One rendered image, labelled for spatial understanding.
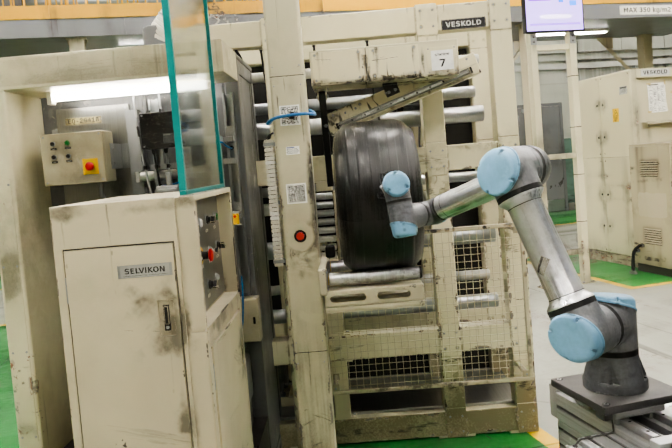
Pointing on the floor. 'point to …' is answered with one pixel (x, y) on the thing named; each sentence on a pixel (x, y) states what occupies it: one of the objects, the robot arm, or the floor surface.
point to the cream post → (316, 349)
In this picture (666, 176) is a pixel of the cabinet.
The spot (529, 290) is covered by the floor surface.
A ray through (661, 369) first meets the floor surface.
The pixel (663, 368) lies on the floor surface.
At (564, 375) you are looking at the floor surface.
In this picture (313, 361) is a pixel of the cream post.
